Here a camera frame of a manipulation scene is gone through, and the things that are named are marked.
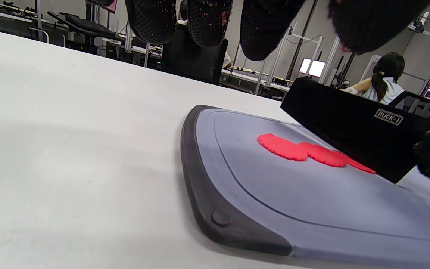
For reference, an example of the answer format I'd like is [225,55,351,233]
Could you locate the white lit monitor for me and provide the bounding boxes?
[299,57,326,78]

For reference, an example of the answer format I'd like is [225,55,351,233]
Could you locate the red plasticine disc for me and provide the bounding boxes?
[257,133,309,162]
[299,142,348,168]
[334,151,377,174]

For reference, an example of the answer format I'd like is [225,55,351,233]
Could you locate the grey cutting board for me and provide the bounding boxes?
[180,105,430,269]

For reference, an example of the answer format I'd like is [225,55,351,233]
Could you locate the black cleaver knife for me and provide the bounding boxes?
[280,77,430,183]

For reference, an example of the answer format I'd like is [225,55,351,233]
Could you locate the person's left hand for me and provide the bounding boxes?
[125,0,430,61]

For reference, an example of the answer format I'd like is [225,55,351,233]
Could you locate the black mesh office chair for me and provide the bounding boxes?
[162,26,228,83]

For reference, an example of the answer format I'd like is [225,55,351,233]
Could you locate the black keyboard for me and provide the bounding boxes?
[48,11,118,38]

